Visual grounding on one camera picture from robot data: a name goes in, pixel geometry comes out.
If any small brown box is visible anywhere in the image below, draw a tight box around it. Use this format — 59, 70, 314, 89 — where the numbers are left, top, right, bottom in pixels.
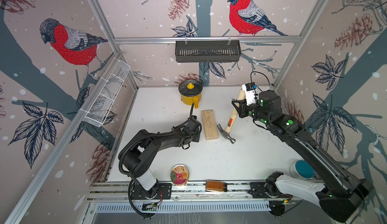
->
206, 180, 227, 192

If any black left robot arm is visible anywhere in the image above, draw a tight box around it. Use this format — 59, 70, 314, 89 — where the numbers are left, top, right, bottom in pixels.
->
118, 104, 202, 219

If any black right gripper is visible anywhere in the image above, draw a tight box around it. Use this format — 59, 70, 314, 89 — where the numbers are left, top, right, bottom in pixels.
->
232, 97, 272, 126

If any yellow pot with glass lid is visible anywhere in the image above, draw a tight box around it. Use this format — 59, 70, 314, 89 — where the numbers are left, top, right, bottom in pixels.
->
178, 80, 203, 109

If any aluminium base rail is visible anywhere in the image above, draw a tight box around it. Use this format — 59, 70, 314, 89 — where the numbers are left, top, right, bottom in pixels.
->
87, 180, 336, 202

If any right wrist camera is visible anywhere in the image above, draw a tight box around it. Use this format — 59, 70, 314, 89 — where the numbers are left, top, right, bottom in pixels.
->
242, 82, 257, 106

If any round decorated tin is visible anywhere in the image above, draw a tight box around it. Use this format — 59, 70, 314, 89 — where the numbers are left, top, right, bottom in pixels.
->
170, 165, 189, 186

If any wooden handled claw hammer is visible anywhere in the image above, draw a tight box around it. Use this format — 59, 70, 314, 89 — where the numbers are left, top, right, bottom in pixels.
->
217, 88, 246, 144

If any black hanging wall basket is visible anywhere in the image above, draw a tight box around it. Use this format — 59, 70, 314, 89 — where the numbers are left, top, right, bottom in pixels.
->
175, 40, 241, 63

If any white wire mesh shelf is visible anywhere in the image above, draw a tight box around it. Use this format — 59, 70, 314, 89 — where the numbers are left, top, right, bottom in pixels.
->
83, 60, 131, 127

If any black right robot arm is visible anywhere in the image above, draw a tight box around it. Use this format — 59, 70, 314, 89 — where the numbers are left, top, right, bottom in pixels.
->
232, 82, 374, 224

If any teal and white round container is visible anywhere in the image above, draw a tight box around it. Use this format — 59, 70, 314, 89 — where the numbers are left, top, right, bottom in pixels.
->
289, 160, 314, 180

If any wooden block with nails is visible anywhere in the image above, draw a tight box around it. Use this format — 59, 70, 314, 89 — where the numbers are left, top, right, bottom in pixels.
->
202, 110, 219, 140

